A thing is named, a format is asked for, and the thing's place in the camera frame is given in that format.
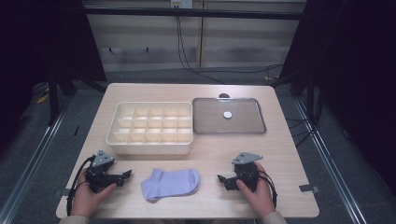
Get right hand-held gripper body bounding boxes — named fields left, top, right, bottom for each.
left=224, top=151, right=264, bottom=191

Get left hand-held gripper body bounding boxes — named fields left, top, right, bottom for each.
left=84, top=149, right=125, bottom=194

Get cream divided storage box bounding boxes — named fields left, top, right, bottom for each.
left=106, top=101, right=194, bottom=156

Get light purple sock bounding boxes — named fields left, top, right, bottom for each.
left=140, top=168, right=201, bottom=203

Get person's left hand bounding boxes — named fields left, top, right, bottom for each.
left=70, top=168, right=118, bottom=217

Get person's right hand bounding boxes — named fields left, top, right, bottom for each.
left=235, top=161, right=276, bottom=219

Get black metal stand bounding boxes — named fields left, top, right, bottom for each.
left=46, top=60, right=108, bottom=127

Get yellow floor object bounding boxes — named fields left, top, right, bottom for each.
left=35, top=92, right=50, bottom=105

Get dark curtain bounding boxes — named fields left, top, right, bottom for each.
left=279, top=0, right=396, bottom=194

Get black horizontal bar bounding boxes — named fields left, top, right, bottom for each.
left=83, top=7, right=308, bottom=21

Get left hand-held gripper cable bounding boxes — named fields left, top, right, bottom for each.
left=65, top=154, right=96, bottom=217

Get hand-held gripper cable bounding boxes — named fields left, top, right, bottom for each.
left=65, top=154, right=96, bottom=217
left=257, top=169, right=278, bottom=208

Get right hand-held gripper cable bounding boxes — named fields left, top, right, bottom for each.
left=257, top=169, right=278, bottom=208

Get metal floor rail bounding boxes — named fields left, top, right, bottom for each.
left=0, top=95, right=75, bottom=224
left=293, top=97, right=369, bottom=224

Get black floor cables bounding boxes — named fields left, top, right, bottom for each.
left=285, top=86, right=323, bottom=148

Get black wall cable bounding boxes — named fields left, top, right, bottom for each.
left=176, top=15, right=285, bottom=85

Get white wall outlet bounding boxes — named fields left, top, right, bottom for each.
left=170, top=0, right=194, bottom=9

